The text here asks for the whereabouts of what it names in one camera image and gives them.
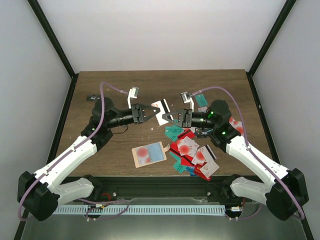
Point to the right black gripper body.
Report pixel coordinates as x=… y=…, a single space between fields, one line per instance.
x=195 y=123

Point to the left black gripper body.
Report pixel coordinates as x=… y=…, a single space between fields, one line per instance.
x=134 y=118

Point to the white card magnetic stripe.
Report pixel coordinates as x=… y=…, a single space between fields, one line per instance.
x=164 y=109

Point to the white card red circle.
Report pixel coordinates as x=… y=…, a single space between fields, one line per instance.
x=187 y=146

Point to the red card black stripe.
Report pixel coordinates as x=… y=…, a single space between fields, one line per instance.
x=187 y=162

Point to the beige card holder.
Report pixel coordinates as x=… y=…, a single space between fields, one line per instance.
x=149 y=154

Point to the white card red pattern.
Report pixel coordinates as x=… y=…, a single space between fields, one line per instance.
x=208 y=169

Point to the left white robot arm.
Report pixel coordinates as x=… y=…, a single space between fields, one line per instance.
x=41 y=192

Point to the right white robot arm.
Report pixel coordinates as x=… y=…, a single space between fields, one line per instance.
x=282 y=190

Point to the teal VIP card front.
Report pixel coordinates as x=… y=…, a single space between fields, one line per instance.
x=172 y=132

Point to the white card red dot right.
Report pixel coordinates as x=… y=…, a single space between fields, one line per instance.
x=238 y=126

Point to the far teal card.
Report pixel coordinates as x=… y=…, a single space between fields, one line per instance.
x=201 y=100

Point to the small black card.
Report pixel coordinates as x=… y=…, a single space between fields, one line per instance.
x=92 y=97

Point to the white striped card in pile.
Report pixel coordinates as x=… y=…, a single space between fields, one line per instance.
x=205 y=154

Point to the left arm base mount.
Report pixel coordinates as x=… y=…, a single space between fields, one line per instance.
x=100 y=192

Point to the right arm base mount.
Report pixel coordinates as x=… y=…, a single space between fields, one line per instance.
x=221 y=193

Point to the black frame rail front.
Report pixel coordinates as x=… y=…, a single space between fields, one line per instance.
x=129 y=187

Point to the light blue slotted cable duct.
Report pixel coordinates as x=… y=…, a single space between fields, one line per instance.
x=199 y=210

